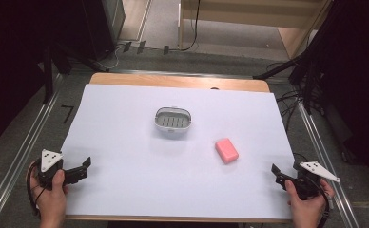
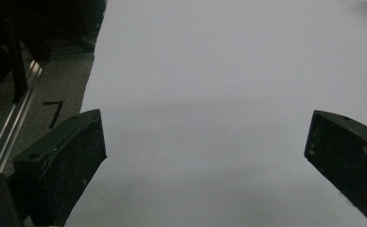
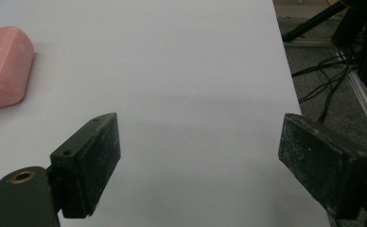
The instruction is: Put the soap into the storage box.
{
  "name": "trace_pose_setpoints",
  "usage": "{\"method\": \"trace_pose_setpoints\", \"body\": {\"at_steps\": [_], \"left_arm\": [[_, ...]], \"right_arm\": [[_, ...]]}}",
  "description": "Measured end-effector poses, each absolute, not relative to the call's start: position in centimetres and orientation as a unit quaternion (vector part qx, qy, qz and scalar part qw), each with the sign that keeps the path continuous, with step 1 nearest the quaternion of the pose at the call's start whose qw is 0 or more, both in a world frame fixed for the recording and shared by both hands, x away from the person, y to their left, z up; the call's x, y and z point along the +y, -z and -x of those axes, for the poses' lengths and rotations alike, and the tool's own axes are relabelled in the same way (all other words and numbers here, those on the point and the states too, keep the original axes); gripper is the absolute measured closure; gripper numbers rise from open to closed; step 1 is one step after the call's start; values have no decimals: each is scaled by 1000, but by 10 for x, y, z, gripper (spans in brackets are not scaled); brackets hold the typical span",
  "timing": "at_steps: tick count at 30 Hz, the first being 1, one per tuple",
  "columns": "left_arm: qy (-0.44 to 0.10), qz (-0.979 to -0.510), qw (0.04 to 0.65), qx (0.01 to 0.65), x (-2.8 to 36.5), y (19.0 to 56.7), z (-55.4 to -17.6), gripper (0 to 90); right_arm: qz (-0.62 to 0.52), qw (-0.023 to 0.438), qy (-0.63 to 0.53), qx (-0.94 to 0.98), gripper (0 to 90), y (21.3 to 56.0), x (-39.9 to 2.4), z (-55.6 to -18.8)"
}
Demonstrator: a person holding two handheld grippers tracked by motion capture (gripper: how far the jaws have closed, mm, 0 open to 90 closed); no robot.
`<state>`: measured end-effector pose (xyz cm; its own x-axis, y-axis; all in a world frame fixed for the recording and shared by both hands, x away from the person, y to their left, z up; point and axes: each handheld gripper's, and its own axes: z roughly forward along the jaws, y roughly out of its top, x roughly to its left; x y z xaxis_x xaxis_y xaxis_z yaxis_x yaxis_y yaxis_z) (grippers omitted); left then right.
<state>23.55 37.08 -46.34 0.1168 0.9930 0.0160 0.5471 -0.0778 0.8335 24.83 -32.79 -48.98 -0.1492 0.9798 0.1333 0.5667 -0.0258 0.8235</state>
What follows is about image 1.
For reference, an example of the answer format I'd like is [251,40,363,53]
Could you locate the white soap dish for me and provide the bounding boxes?
[154,105,193,133]

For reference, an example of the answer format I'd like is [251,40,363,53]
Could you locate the white table cover sheet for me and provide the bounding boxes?
[60,83,297,221]

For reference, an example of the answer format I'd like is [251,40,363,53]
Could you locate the black hanging cable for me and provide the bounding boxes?
[178,0,203,52]

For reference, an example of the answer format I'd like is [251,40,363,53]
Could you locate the person's right hand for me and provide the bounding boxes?
[283,178,336,228]

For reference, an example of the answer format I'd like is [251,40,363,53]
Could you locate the black floor cables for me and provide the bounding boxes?
[266,61,302,132]

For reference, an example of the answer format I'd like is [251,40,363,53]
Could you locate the black cabinet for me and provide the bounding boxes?
[77,0,126,63]

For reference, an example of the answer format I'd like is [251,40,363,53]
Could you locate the white floor cable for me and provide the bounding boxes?
[95,44,125,72]

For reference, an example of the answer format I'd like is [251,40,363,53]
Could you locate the black curtain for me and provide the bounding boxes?
[0,0,88,152]
[302,0,369,188]

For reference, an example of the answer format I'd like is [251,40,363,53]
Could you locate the black stand leg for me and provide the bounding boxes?
[253,54,305,81]

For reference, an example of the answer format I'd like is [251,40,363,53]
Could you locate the black metal stand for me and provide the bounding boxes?
[42,44,55,105]

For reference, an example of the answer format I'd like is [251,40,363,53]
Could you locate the pink soap bar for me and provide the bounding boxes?
[214,137,240,165]

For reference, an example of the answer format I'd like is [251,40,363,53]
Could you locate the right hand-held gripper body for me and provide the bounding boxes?
[292,161,341,201]

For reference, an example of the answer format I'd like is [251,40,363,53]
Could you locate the metal floor rail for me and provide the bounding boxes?
[295,91,361,228]
[0,73,65,228]

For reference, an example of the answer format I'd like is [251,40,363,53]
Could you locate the person's left hand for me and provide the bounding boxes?
[29,161,69,228]

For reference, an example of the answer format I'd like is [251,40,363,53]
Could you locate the light wooden shelf unit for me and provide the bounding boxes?
[177,0,334,61]

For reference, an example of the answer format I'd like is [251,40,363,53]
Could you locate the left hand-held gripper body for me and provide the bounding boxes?
[36,148,67,191]

